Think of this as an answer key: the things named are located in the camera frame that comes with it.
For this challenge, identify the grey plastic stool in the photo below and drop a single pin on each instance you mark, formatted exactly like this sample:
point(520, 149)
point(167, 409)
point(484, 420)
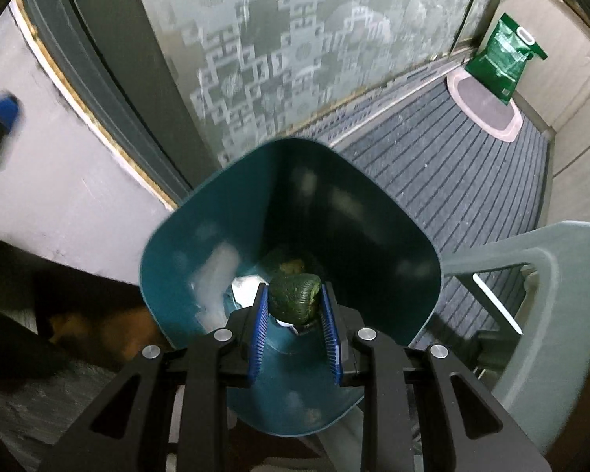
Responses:
point(545, 334)

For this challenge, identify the green rice bag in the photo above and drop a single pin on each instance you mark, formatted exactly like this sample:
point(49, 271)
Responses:
point(506, 54)

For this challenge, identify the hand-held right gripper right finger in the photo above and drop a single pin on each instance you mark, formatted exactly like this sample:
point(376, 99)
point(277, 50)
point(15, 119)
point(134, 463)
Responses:
point(332, 339)

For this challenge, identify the teal plastic waste bin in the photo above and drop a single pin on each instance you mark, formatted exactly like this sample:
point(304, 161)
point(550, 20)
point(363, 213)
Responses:
point(354, 216)

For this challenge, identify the grey striped floor runner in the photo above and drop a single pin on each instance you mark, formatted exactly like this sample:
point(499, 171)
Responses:
point(447, 196)

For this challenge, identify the oval grey pink mat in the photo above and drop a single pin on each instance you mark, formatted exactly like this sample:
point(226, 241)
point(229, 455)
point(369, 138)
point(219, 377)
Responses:
point(486, 108)

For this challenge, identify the dark wrinkled lump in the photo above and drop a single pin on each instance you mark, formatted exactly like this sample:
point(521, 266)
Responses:
point(290, 265)
point(295, 300)

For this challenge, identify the frosted patterned sliding door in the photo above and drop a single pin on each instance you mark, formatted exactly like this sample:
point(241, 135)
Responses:
point(275, 59)

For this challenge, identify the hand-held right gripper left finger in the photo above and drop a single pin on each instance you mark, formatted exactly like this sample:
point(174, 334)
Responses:
point(256, 339)

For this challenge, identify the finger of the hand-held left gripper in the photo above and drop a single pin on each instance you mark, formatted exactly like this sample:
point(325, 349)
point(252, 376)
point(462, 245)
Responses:
point(0, 110)

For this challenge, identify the white kitchen cabinet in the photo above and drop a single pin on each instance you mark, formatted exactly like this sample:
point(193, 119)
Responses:
point(570, 24)

